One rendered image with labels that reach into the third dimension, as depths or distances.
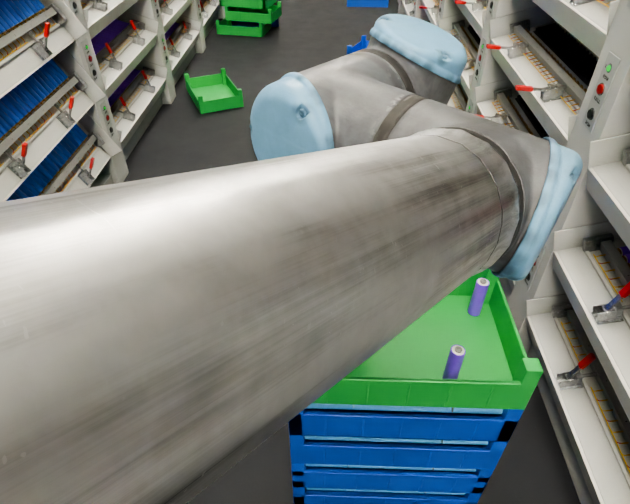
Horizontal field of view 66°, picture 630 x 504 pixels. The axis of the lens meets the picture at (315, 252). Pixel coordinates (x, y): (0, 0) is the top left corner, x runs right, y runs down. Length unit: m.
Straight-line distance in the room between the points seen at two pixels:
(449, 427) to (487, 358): 0.11
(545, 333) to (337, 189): 1.02
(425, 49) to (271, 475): 0.83
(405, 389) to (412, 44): 0.39
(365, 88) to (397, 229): 0.21
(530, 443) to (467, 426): 0.46
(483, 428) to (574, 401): 0.37
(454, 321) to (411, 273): 0.58
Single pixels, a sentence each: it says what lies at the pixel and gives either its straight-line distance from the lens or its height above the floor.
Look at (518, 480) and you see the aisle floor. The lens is 1.12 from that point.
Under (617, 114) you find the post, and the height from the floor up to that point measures 0.61.
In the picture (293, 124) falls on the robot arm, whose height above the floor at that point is 0.79.
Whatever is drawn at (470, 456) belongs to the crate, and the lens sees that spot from 0.78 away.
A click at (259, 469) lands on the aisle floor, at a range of 1.06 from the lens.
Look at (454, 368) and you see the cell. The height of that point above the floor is 0.44.
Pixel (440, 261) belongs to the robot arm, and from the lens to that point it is 0.20.
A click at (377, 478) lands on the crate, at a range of 0.83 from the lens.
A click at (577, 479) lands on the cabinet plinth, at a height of 0.02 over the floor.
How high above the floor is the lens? 0.95
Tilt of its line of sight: 40 degrees down
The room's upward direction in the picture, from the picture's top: straight up
